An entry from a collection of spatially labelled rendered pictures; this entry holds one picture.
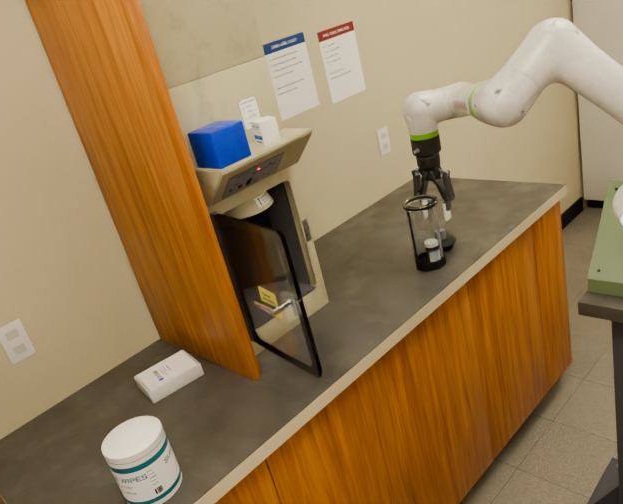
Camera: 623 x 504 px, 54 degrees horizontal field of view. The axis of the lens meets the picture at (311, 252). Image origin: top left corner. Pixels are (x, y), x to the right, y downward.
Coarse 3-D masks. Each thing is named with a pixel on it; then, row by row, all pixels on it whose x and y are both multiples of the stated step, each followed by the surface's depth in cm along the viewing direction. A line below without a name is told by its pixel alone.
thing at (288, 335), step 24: (240, 240) 149; (264, 240) 139; (240, 264) 156; (264, 264) 144; (288, 264) 135; (240, 288) 162; (264, 288) 150; (288, 288) 140; (264, 312) 157; (288, 312) 145; (264, 336) 164; (288, 336) 151; (288, 360) 158; (312, 360) 146
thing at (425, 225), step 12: (408, 204) 193; (420, 204) 195; (420, 216) 188; (432, 216) 189; (420, 228) 190; (432, 228) 190; (420, 240) 192; (432, 240) 191; (420, 252) 194; (432, 252) 193
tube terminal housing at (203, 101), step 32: (256, 64) 161; (192, 96) 149; (224, 96) 155; (256, 96) 162; (192, 128) 150; (192, 160) 151; (256, 192) 166; (288, 192) 178; (320, 288) 189; (256, 352) 174
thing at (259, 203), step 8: (264, 192) 174; (248, 200) 169; (256, 200) 170; (264, 200) 172; (272, 200) 176; (232, 208) 169; (240, 208) 169; (248, 208) 169; (256, 208) 170; (264, 208) 171; (232, 216) 169; (240, 216) 169; (248, 216) 169
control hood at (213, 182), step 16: (288, 128) 168; (304, 128) 164; (256, 144) 160; (272, 144) 156; (288, 144) 158; (304, 144) 165; (240, 160) 148; (256, 160) 151; (288, 160) 166; (208, 176) 148; (224, 176) 146; (208, 192) 152
